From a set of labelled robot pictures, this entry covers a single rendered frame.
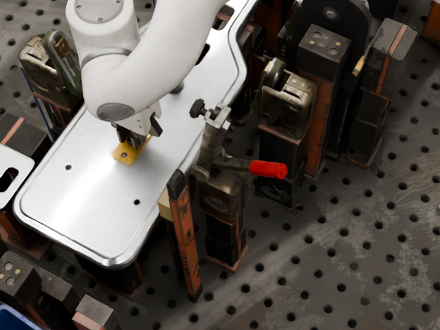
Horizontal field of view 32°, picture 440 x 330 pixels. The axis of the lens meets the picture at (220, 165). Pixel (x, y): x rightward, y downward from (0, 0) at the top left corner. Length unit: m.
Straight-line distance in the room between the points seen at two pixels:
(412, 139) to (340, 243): 0.28
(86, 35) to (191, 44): 0.13
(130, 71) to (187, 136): 0.36
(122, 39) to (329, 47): 0.37
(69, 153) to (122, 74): 0.37
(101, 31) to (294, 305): 0.71
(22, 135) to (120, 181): 0.20
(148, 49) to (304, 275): 0.70
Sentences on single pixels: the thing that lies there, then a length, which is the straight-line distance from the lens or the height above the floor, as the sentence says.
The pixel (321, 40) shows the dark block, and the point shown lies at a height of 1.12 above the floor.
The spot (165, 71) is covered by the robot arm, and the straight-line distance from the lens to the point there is 0.90.
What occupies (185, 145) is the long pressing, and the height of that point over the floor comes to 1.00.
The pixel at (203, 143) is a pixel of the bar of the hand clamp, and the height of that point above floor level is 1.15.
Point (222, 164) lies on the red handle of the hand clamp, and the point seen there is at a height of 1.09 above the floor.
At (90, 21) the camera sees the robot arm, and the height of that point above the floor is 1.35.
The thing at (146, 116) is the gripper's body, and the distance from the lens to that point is 1.10.
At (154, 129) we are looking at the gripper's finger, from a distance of 1.14.
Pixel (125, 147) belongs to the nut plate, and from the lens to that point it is 1.24.
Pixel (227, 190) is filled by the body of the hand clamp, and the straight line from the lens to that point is 1.14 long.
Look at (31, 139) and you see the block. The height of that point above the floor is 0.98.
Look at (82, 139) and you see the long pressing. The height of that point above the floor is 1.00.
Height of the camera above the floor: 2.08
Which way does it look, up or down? 63 degrees down
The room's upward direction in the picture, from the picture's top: 3 degrees counter-clockwise
